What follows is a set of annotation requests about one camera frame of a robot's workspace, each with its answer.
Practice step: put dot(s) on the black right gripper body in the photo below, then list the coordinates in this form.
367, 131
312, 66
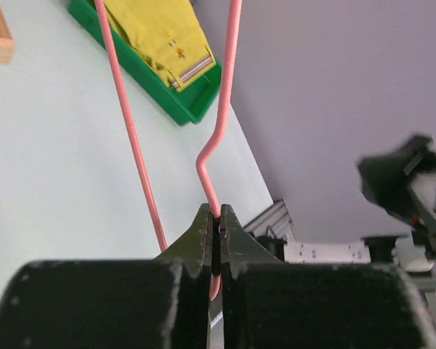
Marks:
420, 171

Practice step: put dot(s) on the pink wire hanger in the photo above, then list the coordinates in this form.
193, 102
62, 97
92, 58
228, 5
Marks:
231, 43

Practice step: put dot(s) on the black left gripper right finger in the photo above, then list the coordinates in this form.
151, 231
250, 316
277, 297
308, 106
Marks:
268, 303

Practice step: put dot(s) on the yellow trousers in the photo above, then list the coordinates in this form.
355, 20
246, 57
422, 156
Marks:
166, 35

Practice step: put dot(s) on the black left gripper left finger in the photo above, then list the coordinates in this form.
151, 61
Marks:
157, 303

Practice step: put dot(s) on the green plastic tray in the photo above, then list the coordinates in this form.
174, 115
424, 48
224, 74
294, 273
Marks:
188, 106

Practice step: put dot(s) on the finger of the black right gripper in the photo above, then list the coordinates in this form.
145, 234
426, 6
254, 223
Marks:
383, 183

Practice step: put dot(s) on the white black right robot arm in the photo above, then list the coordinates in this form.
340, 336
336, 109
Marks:
410, 251

